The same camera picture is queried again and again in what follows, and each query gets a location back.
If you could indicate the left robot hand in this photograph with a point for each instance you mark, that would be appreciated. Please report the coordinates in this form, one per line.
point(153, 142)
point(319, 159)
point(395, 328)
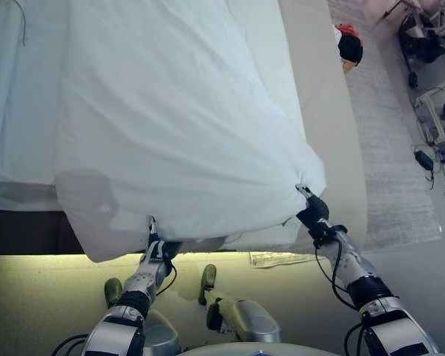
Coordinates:
point(163, 250)

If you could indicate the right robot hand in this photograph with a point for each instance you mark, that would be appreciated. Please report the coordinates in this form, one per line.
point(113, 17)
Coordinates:
point(315, 213)

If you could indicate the white duvet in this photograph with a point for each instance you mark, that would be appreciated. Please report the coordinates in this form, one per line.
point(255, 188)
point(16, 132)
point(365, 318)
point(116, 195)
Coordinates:
point(178, 122)

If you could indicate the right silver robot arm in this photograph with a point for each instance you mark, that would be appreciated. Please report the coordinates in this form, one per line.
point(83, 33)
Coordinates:
point(371, 293)

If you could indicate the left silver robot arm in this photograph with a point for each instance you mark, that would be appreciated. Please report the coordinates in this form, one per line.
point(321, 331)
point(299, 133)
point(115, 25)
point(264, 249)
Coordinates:
point(133, 296)

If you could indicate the white fringed rug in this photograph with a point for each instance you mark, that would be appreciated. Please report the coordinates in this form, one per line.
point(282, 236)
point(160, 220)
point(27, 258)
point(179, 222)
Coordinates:
point(389, 148)

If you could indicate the black power adapter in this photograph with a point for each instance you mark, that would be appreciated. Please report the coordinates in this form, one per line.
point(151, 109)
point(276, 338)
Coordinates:
point(424, 159)

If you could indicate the silver robot torso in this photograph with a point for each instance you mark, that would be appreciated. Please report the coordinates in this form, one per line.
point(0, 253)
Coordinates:
point(252, 348)

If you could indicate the red and black clothes pile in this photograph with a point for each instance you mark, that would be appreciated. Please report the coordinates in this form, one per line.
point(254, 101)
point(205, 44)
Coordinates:
point(350, 48)

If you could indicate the white sheeted mattress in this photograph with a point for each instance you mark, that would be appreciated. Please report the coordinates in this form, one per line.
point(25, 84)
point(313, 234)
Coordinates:
point(18, 111)

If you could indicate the black wheeled stroller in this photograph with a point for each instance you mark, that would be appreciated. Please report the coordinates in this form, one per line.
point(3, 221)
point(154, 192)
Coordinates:
point(422, 37)

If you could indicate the brown upholstered bed frame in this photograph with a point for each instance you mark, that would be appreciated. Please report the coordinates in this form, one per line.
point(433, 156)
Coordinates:
point(26, 231)

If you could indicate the white frame stand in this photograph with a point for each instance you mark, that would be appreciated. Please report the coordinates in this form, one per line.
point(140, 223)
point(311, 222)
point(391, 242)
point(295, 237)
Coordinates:
point(435, 111)

